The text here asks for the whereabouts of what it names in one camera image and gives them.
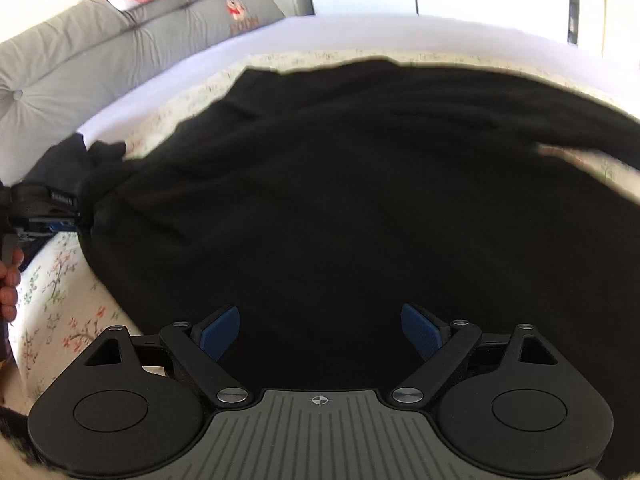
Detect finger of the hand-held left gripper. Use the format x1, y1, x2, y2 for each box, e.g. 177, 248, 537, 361
22, 212, 82, 236
22, 182, 82, 212

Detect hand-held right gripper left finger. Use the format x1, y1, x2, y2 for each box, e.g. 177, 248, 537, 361
82, 304, 251, 406

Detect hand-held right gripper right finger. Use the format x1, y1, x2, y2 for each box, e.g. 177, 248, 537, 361
392, 302, 561, 406

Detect black pants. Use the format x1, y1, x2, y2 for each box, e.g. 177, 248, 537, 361
50, 57, 640, 396

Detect person's left hand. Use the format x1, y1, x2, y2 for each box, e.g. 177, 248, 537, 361
0, 249, 25, 323

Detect floral bed sheet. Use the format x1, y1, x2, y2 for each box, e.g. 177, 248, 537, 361
10, 50, 640, 401

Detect grey padded headboard cushion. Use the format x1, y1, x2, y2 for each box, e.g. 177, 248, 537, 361
0, 0, 297, 182

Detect lilac bed sheet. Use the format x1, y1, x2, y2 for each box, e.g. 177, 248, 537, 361
77, 12, 640, 147

